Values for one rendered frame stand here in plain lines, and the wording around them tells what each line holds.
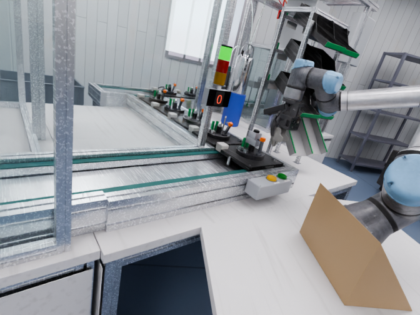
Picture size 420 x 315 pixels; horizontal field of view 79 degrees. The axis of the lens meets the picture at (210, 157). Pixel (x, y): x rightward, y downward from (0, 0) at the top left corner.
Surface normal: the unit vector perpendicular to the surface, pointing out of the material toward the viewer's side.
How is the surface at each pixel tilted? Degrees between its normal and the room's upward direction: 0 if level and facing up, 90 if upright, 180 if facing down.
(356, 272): 90
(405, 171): 60
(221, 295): 0
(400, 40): 90
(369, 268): 90
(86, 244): 0
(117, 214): 90
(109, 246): 0
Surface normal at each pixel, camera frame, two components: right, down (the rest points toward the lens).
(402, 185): -0.50, -0.36
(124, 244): 0.22, -0.91
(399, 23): 0.15, 0.40
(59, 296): 0.59, 0.42
